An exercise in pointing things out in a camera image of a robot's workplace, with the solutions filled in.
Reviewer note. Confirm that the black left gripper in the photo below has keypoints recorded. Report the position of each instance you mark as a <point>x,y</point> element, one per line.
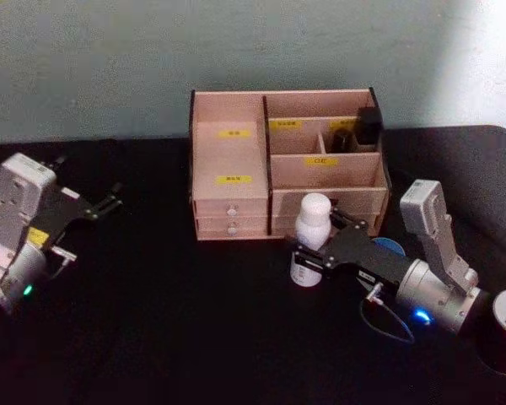
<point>65,211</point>

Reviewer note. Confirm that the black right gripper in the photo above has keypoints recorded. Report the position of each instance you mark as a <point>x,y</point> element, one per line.
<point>362,253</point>

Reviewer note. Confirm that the white plastic bottle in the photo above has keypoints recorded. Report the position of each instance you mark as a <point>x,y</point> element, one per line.
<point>314,223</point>

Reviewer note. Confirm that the wide wooden drawer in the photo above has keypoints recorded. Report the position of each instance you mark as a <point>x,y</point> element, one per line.
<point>362,202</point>
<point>284,221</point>

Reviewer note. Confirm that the blue round lid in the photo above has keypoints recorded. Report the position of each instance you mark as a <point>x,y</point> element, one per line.
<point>388,245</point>

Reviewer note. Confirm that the narrow wooden drawer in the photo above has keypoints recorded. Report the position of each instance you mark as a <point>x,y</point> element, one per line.
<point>213,225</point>
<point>213,207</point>

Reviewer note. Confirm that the black square box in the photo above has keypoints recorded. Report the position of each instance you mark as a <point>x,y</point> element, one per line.
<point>370,124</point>

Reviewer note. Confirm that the wooden desk organizer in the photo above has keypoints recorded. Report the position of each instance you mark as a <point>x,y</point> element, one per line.
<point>232,169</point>

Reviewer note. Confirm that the black table cloth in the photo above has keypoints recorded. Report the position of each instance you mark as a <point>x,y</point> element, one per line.
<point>194,329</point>

